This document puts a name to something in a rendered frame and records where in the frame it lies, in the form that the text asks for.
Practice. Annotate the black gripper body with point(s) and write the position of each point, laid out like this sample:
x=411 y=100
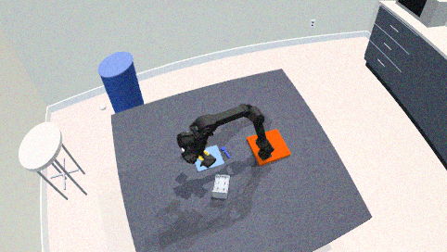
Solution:
x=207 y=161

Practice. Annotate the light blue rectangular mat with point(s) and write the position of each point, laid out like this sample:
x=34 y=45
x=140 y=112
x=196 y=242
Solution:
x=214 y=151

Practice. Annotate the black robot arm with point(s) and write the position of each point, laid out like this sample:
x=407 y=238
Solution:
x=208 y=123

